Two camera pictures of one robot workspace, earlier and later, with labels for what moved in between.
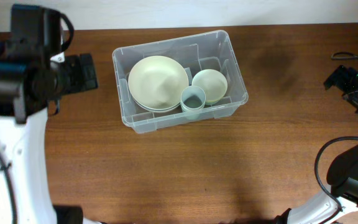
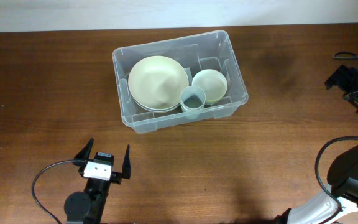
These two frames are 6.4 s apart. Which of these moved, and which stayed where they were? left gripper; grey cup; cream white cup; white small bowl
Moved: left gripper
Stayed: white small bowl; cream white cup; grey cup
